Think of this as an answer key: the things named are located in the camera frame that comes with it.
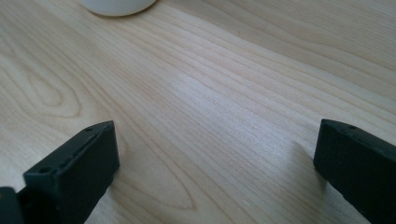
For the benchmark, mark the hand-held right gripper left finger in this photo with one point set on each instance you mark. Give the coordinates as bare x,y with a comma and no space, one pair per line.
71,174

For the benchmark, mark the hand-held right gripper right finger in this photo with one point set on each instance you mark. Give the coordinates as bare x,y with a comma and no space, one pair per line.
358,165

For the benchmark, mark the white cup with red lid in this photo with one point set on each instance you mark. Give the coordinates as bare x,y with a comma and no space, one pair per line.
116,6

